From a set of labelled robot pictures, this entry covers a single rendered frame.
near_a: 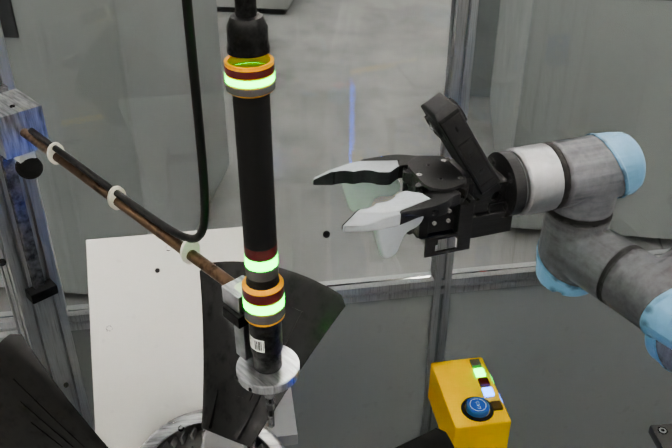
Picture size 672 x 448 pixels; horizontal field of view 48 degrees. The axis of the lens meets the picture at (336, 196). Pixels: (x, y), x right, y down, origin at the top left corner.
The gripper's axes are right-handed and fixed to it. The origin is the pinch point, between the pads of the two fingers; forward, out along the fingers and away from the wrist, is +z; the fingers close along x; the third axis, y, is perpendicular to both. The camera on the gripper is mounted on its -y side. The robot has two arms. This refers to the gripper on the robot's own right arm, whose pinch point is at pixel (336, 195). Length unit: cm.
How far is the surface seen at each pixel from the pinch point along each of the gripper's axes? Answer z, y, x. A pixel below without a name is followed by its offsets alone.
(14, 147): 34, 14, 51
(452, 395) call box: -29, 59, 22
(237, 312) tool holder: 10.5, 13.5, 1.7
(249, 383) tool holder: 10.5, 20.0, -2.4
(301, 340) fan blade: 1.3, 26.7, 9.6
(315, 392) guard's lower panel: -18, 97, 67
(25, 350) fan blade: 34.2, 24.5, 16.1
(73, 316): 33, 66, 75
